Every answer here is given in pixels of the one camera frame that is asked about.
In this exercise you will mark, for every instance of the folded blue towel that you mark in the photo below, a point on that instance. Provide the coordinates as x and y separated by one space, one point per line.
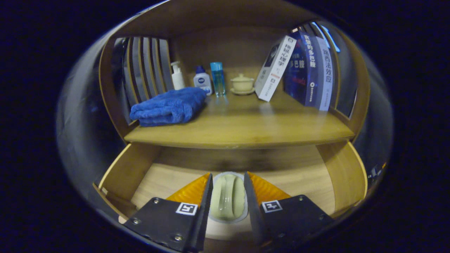
165 107

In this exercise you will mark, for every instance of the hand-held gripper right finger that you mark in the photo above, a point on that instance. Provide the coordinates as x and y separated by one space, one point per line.
252 214

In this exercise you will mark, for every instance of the dark blue book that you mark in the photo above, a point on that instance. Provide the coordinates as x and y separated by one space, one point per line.
302 70

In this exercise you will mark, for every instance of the white bottle with blue cap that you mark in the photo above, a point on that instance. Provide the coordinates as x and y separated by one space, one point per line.
203 82

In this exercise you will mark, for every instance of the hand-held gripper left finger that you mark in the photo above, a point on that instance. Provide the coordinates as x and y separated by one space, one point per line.
205 214

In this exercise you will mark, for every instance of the pale lilac book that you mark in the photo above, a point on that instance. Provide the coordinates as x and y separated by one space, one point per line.
326 77

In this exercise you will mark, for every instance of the white book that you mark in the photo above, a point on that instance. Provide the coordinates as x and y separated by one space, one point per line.
274 70

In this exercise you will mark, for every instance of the beige lidded teacup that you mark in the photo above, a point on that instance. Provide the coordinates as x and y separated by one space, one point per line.
242 84

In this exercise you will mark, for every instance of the wooden countertop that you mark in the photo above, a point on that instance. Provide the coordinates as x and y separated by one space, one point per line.
246 123

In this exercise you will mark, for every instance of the clear blue bottle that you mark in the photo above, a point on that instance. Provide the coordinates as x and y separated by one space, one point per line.
218 79

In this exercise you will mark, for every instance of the white pump bottle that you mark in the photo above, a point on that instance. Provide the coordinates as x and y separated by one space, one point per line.
178 79

